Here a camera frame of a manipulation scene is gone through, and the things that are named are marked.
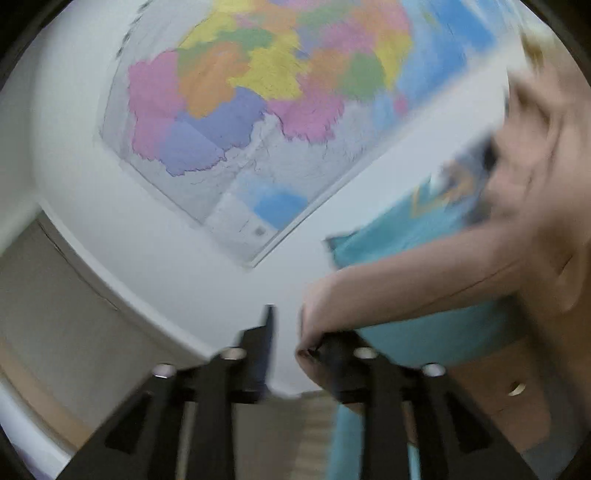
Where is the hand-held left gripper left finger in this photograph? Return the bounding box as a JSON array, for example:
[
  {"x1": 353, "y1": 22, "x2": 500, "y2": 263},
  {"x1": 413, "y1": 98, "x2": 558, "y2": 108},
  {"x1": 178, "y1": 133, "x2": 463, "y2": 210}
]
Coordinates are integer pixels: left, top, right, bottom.
[{"x1": 55, "y1": 305, "x2": 278, "y2": 480}]

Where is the beige wooden panel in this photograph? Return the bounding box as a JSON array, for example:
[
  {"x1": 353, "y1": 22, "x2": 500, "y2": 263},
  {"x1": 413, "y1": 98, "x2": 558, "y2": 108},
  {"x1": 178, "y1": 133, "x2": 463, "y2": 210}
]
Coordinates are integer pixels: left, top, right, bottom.
[{"x1": 0, "y1": 208, "x2": 208, "y2": 453}]

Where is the teal and grey blanket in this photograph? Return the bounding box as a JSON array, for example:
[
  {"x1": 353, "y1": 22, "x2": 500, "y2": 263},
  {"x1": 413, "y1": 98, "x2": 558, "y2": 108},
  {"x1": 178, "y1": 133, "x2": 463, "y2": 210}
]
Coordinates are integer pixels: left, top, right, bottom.
[{"x1": 323, "y1": 134, "x2": 522, "y2": 480}]

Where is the colourful wall map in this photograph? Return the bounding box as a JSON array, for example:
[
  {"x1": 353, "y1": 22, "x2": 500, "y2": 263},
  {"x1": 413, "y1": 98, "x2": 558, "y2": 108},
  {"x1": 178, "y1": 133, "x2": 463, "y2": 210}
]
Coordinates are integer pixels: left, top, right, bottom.
[{"x1": 99, "y1": 0, "x2": 497, "y2": 268}]

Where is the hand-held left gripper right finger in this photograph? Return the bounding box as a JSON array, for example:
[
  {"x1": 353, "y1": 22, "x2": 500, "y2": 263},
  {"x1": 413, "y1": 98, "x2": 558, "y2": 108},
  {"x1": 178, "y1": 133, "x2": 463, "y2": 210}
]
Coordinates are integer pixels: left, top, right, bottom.
[{"x1": 307, "y1": 332, "x2": 539, "y2": 480}]

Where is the tan coat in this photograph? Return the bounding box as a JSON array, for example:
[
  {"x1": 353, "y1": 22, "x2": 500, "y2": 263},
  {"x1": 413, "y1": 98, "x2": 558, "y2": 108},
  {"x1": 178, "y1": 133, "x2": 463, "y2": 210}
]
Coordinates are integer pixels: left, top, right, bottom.
[{"x1": 295, "y1": 28, "x2": 591, "y2": 462}]

